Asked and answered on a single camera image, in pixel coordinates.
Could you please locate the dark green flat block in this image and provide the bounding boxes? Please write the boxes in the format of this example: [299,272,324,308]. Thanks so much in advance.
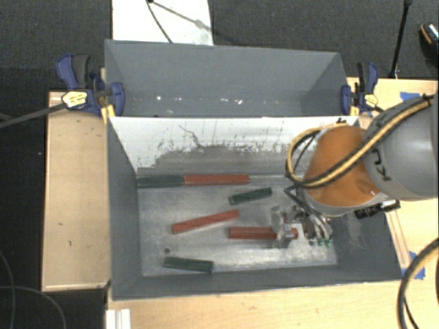
[228,186,274,206]
[163,256,215,275]
[137,174,186,188]

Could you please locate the red-brown block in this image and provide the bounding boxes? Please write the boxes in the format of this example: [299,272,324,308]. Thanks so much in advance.
[228,226,299,241]
[183,173,251,186]
[171,209,241,235]

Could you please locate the grey metal bin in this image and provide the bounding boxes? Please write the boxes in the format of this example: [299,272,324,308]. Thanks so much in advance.
[104,39,403,301]

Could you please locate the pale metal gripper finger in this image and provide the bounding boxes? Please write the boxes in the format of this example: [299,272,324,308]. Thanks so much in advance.
[272,205,296,228]
[276,227,298,249]

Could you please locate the black cylinder on white bracket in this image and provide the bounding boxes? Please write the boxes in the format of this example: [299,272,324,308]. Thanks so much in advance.
[354,199,401,219]

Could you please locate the pale wood flat board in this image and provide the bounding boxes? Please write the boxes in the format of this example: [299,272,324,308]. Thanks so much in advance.
[40,90,111,293]

